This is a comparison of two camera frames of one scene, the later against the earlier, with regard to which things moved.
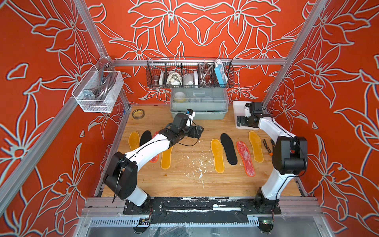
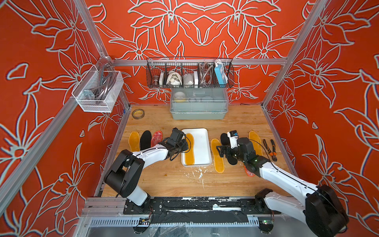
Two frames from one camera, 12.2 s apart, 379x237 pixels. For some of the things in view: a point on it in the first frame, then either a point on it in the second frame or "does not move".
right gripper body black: [245, 121] to [230, 152]
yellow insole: [217, 150] does not move
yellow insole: [256, 141] does not move
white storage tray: [240, 110] to [203, 152]
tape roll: [138, 114] does not move
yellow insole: [133, 140] does not move
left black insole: [146, 137] does not move
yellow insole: [166, 158] to [189, 157]
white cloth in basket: [173, 78] does not move
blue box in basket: [221, 75] does not move
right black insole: [227, 143] does not move
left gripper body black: [191, 132] to [182, 147]
